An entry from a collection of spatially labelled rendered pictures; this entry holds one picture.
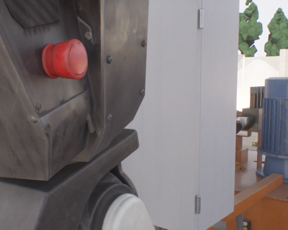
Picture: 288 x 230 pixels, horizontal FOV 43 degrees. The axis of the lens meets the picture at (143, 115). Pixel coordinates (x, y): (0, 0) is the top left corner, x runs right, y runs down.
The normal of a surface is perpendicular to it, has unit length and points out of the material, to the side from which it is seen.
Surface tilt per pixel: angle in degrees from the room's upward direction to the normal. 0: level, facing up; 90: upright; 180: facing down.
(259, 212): 90
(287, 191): 0
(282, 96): 90
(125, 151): 90
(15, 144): 119
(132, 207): 90
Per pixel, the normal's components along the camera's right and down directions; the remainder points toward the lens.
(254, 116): -0.63, 0.08
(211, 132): 0.78, 0.07
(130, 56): 0.93, 0.18
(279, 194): 0.00, -0.99
